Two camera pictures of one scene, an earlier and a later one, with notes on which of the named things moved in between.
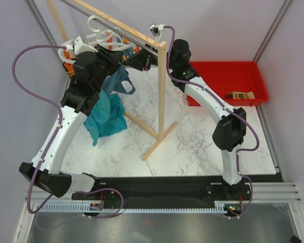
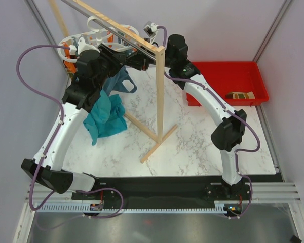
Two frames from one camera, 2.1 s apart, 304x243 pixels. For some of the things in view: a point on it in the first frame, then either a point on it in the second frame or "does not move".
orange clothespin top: [125, 41] to [110, 39]
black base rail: [165, 190] does not move
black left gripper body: [108, 63] does not move
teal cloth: [108, 117] does not move
